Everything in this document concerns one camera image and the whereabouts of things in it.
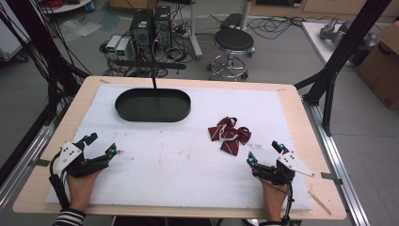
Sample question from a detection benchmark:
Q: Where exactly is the black metal frame with cables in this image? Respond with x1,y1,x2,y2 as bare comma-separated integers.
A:
0,0,91,186

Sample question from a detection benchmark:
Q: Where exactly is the black round stool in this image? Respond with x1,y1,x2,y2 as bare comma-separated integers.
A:
206,27,257,82

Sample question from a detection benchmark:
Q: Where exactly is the black oval tray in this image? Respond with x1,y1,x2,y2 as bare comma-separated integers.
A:
114,88,192,123

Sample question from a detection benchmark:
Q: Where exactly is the aluminium rail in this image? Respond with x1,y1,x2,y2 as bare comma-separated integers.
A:
301,96,372,226
0,103,70,212

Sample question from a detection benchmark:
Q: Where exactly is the white foam mat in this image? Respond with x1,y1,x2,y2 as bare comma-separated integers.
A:
45,84,313,212

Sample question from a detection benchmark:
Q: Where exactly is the brown cardboard box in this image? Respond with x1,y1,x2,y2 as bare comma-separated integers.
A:
355,21,399,111

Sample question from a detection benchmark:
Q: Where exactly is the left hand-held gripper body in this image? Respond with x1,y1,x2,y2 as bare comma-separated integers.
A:
56,140,111,179

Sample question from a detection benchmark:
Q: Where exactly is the grey equipment case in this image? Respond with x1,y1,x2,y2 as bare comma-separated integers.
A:
0,6,31,62

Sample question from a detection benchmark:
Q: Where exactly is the cable tangle by computers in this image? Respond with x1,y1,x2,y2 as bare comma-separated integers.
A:
99,29,195,78

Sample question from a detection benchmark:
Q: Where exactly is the white power supply box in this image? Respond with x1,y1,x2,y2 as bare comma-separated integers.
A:
116,37,132,61
105,34,122,59

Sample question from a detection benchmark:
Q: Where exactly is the black T-shaped stand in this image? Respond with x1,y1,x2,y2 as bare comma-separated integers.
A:
113,58,188,90

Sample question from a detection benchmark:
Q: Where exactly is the thin wooden stick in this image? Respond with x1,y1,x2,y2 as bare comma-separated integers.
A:
307,189,333,217

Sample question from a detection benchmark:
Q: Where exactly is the black computer tower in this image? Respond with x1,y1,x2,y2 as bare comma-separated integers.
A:
129,8,155,52
152,5,173,51

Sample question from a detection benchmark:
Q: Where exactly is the person's left hand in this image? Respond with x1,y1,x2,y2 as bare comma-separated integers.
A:
66,169,103,213

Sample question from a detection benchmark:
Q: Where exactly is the white platform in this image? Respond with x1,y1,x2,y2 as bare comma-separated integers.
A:
301,21,382,68

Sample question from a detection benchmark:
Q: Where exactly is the clear plastic sheet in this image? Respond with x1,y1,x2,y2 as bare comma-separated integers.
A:
57,18,104,42

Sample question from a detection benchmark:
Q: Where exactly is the black metal frame strut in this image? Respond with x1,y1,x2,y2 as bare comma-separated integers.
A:
294,0,393,137

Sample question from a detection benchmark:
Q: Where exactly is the person's right hand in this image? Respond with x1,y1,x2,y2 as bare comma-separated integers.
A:
259,178,289,222

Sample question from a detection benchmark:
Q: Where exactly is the black floor cable tangle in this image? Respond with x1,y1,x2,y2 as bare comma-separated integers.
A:
246,14,335,40

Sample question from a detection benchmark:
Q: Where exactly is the dark red bow tie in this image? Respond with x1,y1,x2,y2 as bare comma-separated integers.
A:
207,116,252,157

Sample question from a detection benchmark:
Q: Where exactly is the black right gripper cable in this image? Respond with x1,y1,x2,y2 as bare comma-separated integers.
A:
279,174,296,226

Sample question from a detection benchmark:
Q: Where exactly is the black flat box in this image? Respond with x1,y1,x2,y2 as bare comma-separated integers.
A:
219,12,245,31

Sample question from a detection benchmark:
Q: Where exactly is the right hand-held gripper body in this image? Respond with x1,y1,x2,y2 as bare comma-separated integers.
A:
250,150,315,186

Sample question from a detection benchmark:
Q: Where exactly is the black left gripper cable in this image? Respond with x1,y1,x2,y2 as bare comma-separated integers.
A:
48,150,72,210

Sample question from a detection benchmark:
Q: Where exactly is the round white table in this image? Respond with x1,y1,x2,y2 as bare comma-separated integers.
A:
39,0,96,15

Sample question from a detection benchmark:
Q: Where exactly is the white desk leg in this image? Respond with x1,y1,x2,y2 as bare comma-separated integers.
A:
239,0,252,31
187,0,204,61

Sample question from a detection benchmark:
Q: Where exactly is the grey tape strip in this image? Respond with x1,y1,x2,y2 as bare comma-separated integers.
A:
34,157,52,168
320,171,343,186

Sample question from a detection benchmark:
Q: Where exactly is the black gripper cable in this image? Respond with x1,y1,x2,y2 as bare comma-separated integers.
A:
48,150,72,210
279,174,296,226

